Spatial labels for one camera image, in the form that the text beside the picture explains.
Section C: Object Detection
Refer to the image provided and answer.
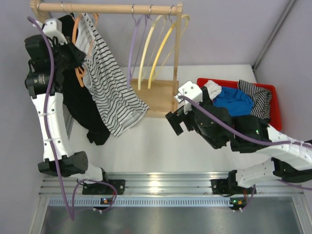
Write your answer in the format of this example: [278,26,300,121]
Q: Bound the yellow plastic hanger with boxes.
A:
[148,14,190,89]

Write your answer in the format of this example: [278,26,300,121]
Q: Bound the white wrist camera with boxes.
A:
[174,80,203,114]
[43,18,68,45]

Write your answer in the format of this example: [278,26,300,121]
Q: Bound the slotted white cable duct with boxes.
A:
[48,196,247,208]

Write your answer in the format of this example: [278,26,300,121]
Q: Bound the white garment in bin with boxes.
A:
[204,80,222,100]

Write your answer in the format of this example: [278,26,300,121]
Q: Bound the striped garment in bin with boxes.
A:
[238,80,272,120]

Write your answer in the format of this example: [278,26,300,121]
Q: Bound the black white striped tank top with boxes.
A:
[75,13,149,137]

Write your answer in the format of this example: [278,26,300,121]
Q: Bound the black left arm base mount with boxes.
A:
[82,179,125,195]

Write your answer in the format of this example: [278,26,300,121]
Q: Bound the purple plastic hanger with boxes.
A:
[127,4,149,90]

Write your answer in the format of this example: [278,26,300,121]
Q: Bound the aluminium mounting rail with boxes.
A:
[39,172,303,197]

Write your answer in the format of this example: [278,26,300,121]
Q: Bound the blue garment in bin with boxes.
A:
[213,86,254,117]

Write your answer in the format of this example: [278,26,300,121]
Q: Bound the wooden clothes rack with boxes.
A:
[30,0,183,117]

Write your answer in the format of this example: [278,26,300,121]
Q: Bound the orange plastic hanger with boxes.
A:
[63,13,99,90]

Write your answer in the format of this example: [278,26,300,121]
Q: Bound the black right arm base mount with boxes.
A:
[211,179,246,197]

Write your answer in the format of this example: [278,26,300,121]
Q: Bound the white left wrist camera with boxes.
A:
[43,18,68,45]

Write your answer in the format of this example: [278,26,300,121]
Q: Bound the red plastic bin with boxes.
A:
[196,78,282,131]

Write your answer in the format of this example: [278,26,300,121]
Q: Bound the cream plastic hanger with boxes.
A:
[137,15,167,91]

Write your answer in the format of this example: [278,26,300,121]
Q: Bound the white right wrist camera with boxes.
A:
[174,80,203,114]

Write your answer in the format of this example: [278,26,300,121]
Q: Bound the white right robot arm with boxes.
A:
[165,83,312,196]

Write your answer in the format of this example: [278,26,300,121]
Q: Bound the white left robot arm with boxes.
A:
[25,35,110,194]

